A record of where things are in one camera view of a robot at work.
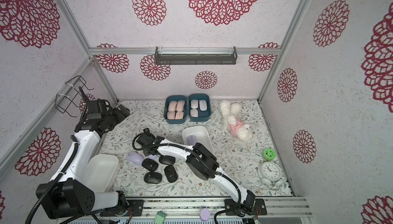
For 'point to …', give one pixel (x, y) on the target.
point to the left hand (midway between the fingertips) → (124, 114)
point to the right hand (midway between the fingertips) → (147, 146)
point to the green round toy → (269, 154)
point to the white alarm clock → (269, 173)
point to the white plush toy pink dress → (236, 126)
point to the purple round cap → (204, 214)
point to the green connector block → (160, 217)
